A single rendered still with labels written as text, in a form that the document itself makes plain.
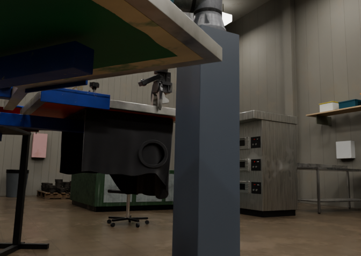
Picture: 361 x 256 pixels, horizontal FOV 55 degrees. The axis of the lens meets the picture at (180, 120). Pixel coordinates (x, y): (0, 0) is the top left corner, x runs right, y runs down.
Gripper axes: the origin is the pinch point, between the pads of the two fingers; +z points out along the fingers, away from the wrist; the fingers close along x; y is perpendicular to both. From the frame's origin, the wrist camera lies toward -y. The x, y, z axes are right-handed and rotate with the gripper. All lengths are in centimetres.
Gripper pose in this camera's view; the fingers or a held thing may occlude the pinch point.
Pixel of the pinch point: (156, 108)
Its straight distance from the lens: 176.0
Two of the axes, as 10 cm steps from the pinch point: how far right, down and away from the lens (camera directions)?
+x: -5.3, 1.2, 8.4
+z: -0.2, 9.9, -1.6
